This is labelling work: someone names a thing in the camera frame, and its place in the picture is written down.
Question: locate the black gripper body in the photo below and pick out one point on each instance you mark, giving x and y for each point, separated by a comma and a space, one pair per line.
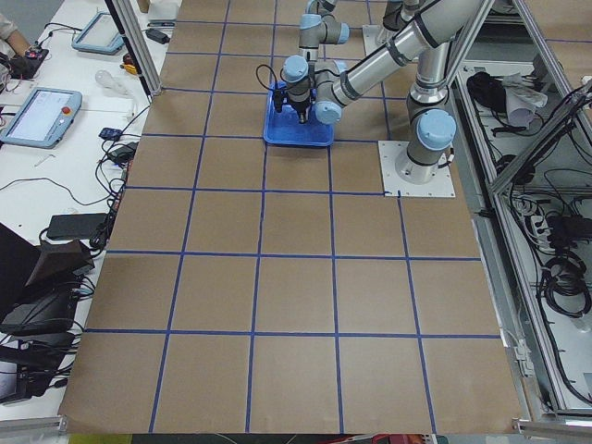
300, 104

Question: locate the blue plastic tray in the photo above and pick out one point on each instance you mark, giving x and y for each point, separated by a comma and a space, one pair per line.
284, 128

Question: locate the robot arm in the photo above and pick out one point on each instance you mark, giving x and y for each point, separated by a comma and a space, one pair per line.
435, 34
319, 26

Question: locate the gloved person hand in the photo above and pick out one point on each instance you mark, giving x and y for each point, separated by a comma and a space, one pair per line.
17, 67

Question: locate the blue small device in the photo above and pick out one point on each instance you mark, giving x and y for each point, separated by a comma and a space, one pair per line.
110, 134

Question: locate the teach pendant far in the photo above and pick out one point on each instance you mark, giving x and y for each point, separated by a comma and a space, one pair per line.
99, 36

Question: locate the teach pendant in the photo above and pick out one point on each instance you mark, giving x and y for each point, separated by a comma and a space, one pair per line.
44, 118
99, 36

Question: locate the teach pendant near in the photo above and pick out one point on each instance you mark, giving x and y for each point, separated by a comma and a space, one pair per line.
44, 118

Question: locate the black power brick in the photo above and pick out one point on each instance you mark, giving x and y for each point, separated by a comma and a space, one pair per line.
75, 226

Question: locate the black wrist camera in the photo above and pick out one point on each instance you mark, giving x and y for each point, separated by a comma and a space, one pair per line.
279, 97

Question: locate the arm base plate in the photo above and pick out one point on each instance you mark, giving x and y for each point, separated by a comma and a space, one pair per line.
401, 177
375, 36

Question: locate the aluminium frame post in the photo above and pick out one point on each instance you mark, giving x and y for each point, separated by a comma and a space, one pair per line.
129, 29

